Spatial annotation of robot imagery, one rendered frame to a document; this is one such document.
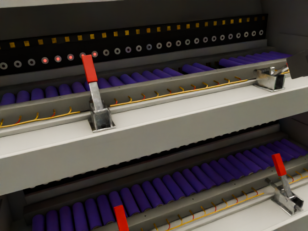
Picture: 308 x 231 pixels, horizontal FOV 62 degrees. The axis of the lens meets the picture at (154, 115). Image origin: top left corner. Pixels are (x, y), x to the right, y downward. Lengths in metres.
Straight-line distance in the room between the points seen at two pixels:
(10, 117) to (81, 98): 0.09
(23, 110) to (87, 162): 0.11
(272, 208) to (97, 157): 0.30
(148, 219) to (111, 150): 0.14
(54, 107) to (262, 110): 0.29
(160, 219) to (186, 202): 0.05
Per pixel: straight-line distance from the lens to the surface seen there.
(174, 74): 0.45
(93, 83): 0.32
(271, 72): 0.43
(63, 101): 0.36
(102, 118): 0.33
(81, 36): 0.47
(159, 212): 0.42
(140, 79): 0.43
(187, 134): 0.35
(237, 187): 0.47
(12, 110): 0.37
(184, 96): 0.38
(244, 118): 0.39
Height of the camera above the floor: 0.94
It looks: 5 degrees down
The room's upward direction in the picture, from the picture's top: 11 degrees counter-clockwise
